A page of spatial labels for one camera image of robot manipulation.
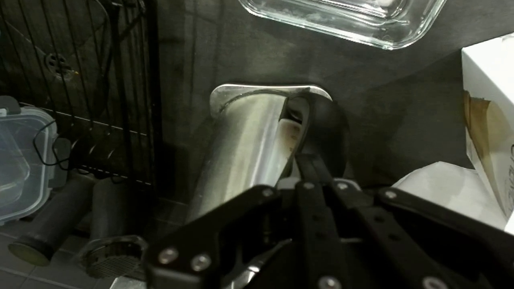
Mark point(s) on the clear glass food container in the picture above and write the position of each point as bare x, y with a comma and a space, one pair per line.
347, 18

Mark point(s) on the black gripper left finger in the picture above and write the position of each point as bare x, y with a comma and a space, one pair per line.
225, 235

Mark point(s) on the white cardboard box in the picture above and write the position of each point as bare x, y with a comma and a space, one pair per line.
490, 106

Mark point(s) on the dark cylindrical tumbler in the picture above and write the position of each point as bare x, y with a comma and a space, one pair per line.
53, 219
114, 230

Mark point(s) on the clear plastic container lid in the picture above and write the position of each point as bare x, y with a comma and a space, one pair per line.
21, 161

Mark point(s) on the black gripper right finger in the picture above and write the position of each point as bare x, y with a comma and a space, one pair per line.
418, 235

